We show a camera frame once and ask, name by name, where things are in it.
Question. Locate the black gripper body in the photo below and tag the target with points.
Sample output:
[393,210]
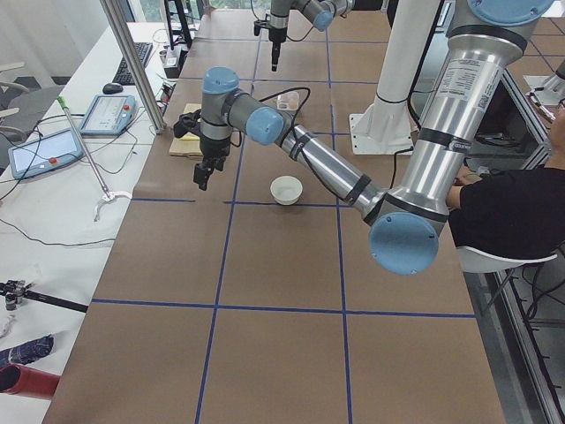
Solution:
[275,37]
[214,148]

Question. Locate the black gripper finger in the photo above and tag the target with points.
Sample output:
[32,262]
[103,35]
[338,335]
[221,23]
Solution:
[218,163]
[275,55]
[201,175]

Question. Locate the clear plastic egg box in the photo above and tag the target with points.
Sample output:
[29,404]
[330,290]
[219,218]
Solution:
[288,101]

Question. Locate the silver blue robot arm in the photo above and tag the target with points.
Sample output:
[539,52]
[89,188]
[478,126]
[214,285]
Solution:
[319,13]
[407,219]

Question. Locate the wooden cutting board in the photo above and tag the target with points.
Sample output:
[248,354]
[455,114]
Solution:
[189,144]

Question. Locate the white bowl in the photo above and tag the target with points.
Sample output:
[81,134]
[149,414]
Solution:
[286,190]

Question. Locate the reacher grabber stick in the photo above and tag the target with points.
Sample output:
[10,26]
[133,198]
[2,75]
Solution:
[107,195]

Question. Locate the teach pendant tablet far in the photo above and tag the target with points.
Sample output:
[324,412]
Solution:
[108,115]

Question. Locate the teach pendant tablet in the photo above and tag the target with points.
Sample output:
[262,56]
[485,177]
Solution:
[108,115]
[52,152]

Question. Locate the black computer mouse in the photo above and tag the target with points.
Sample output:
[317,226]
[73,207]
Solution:
[112,88]

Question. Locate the white side table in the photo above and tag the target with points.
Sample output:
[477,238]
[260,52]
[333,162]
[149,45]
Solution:
[49,237]

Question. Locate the teach pendant tablet near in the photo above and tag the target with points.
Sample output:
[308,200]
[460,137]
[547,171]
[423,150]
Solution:
[52,152]

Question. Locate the black tripod clamp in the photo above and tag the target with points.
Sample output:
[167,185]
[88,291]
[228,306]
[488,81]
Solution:
[15,291]

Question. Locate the red cylinder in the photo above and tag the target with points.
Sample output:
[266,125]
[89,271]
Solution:
[28,382]

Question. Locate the person in black shirt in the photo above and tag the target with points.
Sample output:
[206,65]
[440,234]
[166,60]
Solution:
[517,214]

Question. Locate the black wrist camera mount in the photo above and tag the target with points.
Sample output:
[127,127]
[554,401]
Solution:
[188,123]

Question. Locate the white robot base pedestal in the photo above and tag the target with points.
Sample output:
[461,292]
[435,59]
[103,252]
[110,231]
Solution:
[385,127]

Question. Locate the aluminium frame post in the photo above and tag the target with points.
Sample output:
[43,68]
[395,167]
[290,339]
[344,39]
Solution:
[125,42]

